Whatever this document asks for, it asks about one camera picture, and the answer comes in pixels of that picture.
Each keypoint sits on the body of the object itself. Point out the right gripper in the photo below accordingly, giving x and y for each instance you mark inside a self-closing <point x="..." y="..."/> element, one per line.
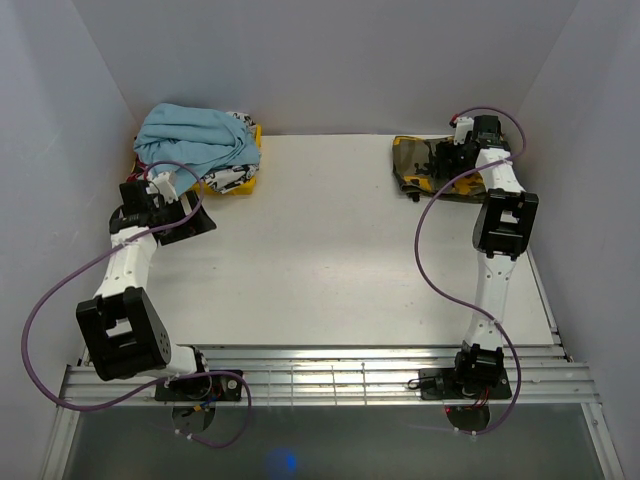
<point x="446" y="152"/>

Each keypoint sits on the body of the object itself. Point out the black white printed garment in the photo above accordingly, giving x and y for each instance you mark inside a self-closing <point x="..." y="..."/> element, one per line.
<point x="247" y="120"/>

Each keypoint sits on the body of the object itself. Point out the yellow camouflage trousers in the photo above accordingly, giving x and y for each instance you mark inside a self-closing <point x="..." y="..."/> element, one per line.
<point x="414" y="163"/>

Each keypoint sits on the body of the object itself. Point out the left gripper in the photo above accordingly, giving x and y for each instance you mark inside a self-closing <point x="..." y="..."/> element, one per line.
<point x="198" y="223"/>

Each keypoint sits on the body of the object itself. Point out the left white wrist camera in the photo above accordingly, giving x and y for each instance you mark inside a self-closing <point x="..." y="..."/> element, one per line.
<point x="164" y="185"/>

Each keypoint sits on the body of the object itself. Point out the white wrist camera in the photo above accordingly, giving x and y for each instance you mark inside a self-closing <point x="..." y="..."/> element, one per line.
<point x="164" y="185"/>
<point x="463" y="127"/>

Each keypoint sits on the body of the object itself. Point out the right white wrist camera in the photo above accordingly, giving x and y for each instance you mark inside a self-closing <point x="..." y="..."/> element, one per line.
<point x="463" y="127"/>

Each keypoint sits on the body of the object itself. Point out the pink patterned garment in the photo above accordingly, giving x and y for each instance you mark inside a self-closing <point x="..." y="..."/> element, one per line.
<point x="135" y="175"/>

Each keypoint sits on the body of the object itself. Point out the light blue cloth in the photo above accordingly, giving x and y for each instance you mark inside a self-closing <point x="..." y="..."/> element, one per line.
<point x="190" y="140"/>

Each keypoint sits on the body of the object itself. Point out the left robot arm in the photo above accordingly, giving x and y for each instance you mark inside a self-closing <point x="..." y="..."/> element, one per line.
<point x="122" y="330"/>

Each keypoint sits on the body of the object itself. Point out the aluminium table edge rail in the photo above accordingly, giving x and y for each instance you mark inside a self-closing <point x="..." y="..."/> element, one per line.
<point x="293" y="377"/>

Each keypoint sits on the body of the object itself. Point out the yellow tray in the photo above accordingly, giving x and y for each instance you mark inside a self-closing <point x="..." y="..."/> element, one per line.
<point x="236" y="180"/>

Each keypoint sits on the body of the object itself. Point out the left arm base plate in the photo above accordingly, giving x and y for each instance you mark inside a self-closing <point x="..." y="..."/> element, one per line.
<point x="226" y="387"/>

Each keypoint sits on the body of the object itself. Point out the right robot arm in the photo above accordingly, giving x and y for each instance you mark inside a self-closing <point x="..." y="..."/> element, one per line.
<point x="501" y="235"/>

